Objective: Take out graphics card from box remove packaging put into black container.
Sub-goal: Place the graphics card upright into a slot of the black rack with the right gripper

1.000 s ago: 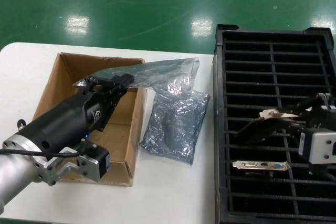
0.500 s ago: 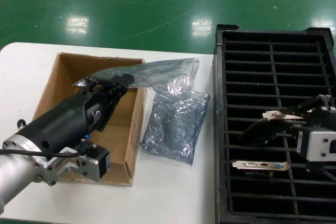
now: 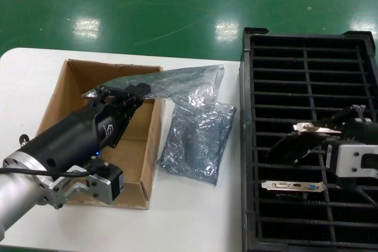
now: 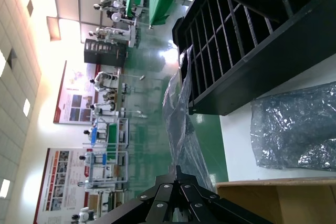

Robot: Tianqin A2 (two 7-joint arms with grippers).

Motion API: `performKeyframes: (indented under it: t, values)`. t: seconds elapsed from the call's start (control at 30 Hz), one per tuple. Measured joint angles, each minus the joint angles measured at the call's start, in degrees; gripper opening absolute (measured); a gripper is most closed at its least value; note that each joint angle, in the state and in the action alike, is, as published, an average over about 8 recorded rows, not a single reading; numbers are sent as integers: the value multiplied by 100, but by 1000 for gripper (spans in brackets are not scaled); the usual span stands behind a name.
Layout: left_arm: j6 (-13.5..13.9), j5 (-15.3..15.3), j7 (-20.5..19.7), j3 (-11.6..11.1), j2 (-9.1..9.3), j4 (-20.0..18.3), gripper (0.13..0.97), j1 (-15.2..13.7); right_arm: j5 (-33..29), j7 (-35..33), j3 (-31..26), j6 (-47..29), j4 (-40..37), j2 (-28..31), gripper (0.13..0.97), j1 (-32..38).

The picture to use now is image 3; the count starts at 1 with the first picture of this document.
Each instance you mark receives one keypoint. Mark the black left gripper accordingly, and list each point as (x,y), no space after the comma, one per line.
(74,134)

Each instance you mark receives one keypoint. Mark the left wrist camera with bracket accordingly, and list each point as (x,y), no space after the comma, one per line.
(109,181)

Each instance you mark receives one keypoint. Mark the crumpled silvery antistatic bag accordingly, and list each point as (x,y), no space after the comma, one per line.
(195,145)

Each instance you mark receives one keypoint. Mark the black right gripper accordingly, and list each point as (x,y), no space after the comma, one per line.
(363,131)

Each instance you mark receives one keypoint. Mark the black slotted container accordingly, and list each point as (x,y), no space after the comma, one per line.
(246,86)

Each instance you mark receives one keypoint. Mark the open brown cardboard box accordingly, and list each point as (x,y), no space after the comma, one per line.
(136,151)

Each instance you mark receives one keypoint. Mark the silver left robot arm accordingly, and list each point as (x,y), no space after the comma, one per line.
(14,193)

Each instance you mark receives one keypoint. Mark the translucent grey antistatic bag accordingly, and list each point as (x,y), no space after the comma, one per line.
(183,83)

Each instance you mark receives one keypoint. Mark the graphics card with metal bracket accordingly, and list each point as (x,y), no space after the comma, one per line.
(283,185)
(295,145)

